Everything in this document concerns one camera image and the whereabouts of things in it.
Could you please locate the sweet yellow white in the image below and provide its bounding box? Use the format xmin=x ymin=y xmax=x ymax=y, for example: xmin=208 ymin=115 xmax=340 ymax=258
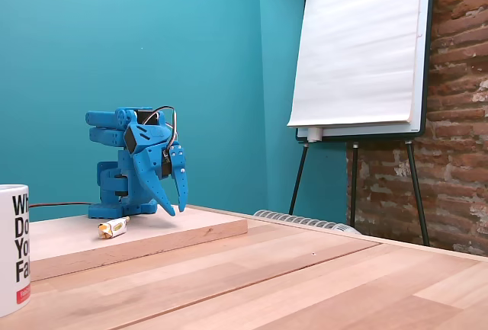
xmin=97 ymin=215 xmax=131 ymax=240

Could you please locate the white mug black lettering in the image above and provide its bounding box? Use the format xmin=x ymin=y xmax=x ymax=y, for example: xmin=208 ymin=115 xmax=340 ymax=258
xmin=0 ymin=184 xmax=31 ymax=318

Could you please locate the pale wooden board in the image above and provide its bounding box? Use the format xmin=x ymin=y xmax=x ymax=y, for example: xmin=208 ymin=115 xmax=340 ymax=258
xmin=28 ymin=203 xmax=249 ymax=284

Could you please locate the white radiator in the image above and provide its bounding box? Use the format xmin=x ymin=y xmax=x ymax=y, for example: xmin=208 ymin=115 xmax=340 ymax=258
xmin=253 ymin=209 xmax=361 ymax=235

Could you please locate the white flipchart paper pad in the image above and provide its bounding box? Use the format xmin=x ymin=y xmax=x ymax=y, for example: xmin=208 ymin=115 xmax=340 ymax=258
xmin=287 ymin=0 xmax=425 ymax=128

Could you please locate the tricolour gripper servo wire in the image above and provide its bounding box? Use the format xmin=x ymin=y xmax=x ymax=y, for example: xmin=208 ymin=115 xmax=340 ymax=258
xmin=146 ymin=106 xmax=180 ymax=155

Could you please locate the reddish power cable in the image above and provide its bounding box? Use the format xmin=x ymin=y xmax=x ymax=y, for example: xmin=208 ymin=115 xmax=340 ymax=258
xmin=29 ymin=201 xmax=94 ymax=210

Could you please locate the flipchart easel dark frame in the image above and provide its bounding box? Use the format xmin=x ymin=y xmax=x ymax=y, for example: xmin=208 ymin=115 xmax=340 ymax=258
xmin=288 ymin=0 xmax=438 ymax=247

